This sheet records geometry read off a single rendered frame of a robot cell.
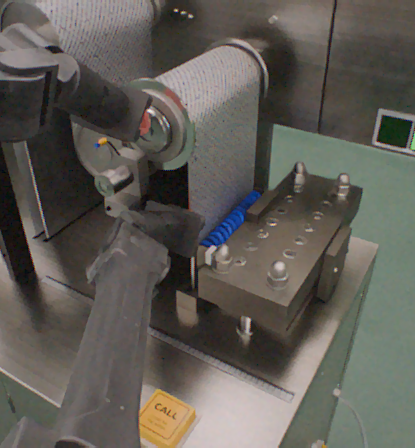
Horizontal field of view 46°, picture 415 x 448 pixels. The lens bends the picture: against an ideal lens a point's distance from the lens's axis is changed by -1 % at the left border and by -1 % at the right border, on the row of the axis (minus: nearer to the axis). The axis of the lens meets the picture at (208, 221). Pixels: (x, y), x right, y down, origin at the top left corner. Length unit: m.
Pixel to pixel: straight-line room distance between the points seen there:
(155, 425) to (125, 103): 0.45
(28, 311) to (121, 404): 0.64
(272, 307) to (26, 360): 0.42
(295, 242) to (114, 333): 0.52
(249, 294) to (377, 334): 1.46
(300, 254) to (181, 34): 0.53
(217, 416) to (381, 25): 0.69
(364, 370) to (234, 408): 1.30
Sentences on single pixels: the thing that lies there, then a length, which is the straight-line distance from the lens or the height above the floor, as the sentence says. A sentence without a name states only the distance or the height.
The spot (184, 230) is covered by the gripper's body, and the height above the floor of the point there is 1.12.
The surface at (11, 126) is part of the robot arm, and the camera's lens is 0.53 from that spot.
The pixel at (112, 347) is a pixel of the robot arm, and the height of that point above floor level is 1.26.
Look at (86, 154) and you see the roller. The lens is 0.91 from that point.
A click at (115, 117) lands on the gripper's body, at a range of 0.62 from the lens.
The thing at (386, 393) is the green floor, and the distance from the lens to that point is 2.02.
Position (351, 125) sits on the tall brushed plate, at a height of 1.18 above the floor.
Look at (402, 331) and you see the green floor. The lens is 2.25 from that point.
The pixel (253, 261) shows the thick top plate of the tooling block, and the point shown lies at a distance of 0.84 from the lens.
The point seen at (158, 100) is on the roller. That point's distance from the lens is 0.73.
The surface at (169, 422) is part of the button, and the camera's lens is 0.76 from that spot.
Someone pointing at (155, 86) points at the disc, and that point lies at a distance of 0.74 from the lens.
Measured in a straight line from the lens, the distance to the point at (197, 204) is 0.82.
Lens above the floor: 1.57
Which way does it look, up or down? 36 degrees down
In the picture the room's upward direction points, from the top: straight up
